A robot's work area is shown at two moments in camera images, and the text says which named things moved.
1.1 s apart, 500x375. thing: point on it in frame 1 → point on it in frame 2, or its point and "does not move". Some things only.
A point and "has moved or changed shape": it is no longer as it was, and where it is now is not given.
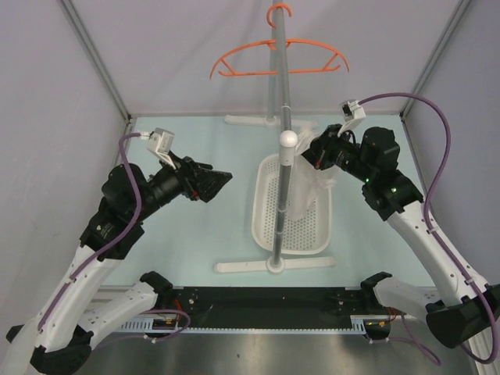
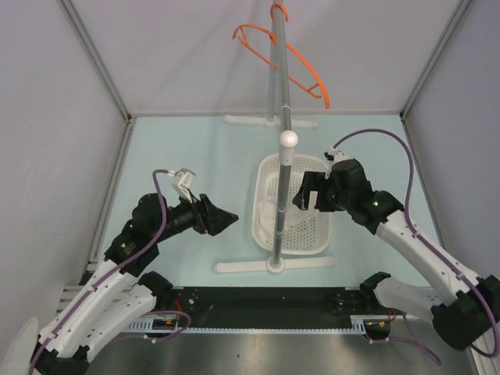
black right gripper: (319, 152) → (314, 181)
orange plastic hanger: (231, 71) has moved or changed shape
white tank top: (308, 180) → (294, 216)
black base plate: (266, 308) does not move
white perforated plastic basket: (309, 235) does not move
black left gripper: (191, 179) → (205, 215)
